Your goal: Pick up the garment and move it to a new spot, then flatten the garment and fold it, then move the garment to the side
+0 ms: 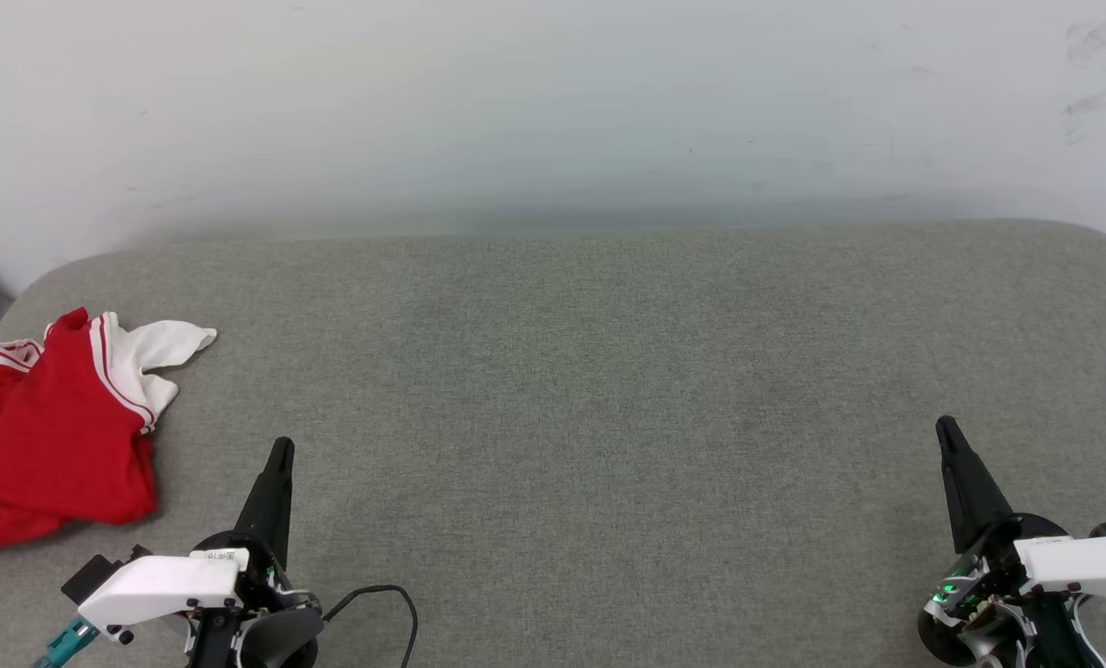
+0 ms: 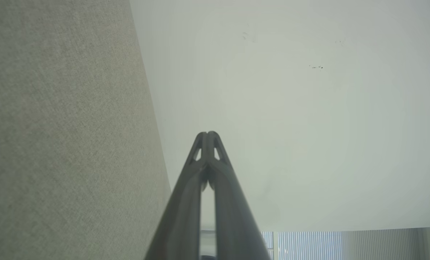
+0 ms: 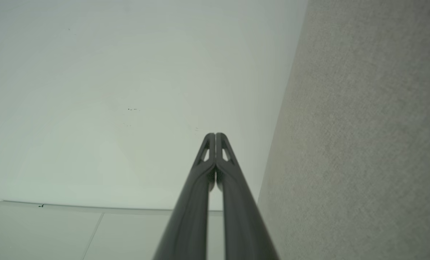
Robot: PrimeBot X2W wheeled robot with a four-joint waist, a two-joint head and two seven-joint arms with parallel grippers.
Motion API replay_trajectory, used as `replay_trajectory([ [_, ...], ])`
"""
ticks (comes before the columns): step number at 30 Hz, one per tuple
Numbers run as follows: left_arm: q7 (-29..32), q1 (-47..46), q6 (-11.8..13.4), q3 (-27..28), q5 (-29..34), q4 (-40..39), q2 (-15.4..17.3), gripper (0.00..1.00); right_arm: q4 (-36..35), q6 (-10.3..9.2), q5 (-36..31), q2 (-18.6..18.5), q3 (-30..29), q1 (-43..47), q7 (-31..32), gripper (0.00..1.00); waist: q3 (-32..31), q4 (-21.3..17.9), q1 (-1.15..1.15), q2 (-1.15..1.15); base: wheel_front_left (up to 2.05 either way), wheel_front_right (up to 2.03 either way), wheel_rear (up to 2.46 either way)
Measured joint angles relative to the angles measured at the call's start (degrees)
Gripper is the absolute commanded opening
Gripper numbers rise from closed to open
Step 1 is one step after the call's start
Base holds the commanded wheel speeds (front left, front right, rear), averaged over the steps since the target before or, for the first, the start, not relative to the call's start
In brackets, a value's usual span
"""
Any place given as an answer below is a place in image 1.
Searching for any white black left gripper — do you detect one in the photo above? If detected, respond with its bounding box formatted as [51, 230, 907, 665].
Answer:
[78, 437, 324, 668]

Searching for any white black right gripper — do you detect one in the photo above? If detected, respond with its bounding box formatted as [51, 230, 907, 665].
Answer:
[918, 415, 1106, 667]

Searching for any red white basketball jersey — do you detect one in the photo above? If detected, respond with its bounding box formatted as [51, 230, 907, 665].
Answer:
[0, 308, 218, 559]

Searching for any thin black cable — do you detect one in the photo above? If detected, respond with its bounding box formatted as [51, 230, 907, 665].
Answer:
[321, 584, 420, 668]

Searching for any teal cable connector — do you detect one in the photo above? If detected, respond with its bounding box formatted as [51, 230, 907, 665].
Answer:
[32, 617, 99, 668]

